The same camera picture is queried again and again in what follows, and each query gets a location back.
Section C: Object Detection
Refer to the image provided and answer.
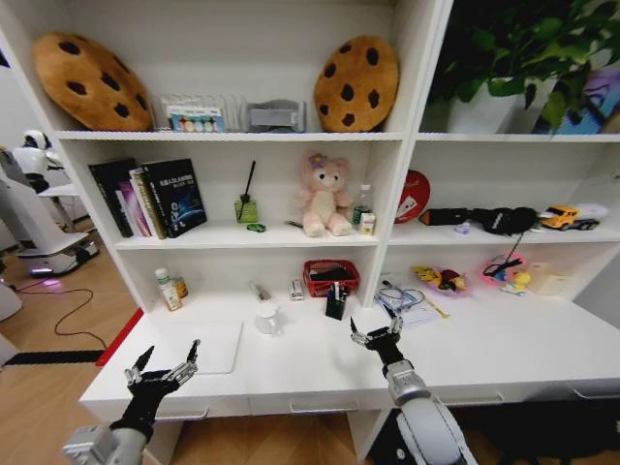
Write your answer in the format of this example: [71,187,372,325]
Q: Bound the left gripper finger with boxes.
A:
[124,345,157,386]
[169,339,202,387]

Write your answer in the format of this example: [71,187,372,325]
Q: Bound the white paper pad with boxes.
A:
[375,273,437,329]

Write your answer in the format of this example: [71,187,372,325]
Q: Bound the white flat pad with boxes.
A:
[155,319,244,376]

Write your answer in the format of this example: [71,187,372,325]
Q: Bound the red floor tape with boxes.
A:
[95,307,145,368]

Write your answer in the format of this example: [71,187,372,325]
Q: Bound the black pen holder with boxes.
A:
[325,293,348,321]

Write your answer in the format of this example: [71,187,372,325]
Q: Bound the yellow ruler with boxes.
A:
[421,294,450,320]

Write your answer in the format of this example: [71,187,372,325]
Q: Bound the white desk shelf unit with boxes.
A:
[0,0,620,465]

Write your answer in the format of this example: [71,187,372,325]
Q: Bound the yellow plush toy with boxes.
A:
[413,264,443,287]

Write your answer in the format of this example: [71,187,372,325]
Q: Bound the red plastic basket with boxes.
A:
[302,259,361,299]

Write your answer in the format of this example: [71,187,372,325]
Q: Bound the dark plush toy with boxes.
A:
[439,269,467,293]

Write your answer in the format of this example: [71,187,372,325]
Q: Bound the white medicine bottle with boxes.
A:
[154,267,184,312]

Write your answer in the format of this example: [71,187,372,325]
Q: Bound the black floor strip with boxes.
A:
[6,349,106,366]

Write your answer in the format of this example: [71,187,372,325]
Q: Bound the clear glass cup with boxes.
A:
[254,301,285,337]

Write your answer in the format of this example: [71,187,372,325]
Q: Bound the long black case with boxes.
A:
[418,207,474,227]

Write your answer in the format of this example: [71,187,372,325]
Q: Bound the pink plate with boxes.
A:
[480,251,528,288]

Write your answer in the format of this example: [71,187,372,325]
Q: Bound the black glasses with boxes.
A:
[482,256,525,278]

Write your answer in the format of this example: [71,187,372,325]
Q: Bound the clear bottle green label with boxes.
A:
[352,183,374,233]

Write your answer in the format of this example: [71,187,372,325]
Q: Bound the pink plush bunny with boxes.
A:
[294,150,355,238]

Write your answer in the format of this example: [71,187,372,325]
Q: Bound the beige box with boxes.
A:
[526,262,574,296]

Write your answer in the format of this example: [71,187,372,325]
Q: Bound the purple and white book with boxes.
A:
[114,179,152,238]

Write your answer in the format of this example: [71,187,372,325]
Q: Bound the gold striped book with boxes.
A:
[128,167,169,240]

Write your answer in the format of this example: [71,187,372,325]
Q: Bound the green reed diffuser bottle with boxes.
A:
[234,160,260,225]

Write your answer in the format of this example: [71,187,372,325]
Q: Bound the black book with blue globe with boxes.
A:
[140,158,209,239]

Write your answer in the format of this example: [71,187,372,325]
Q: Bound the plain black book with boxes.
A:
[87,158,139,239]

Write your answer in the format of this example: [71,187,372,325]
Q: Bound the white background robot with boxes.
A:
[0,129,101,278]

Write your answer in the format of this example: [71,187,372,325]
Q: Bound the yellow toy truck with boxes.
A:
[540,205,601,232]

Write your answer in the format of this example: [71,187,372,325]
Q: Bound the white plant pot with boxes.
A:
[445,77,558,135]

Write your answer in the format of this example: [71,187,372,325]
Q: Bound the oval cookie shaped pillow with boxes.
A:
[313,35,401,133]

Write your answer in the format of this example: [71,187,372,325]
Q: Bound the pack of coloured items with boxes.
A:
[166,105,227,134]

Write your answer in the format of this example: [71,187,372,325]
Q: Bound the white file rack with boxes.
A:
[155,92,249,133]

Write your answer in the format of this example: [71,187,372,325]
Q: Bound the blue purple bag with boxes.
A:
[551,65,620,136]

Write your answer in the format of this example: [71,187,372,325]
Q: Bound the large cookie shaped pillow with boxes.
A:
[31,31,155,133]

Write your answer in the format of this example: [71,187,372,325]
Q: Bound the green leafy plant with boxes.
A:
[428,0,620,131]

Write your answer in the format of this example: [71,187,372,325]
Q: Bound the blue cable bundle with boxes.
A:
[377,285,423,311]

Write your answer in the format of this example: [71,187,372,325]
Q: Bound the silver drawer handle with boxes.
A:
[570,386,620,401]
[438,390,506,407]
[289,398,360,415]
[155,407,210,421]

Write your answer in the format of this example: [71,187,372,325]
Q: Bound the black floor cable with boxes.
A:
[9,278,108,351]

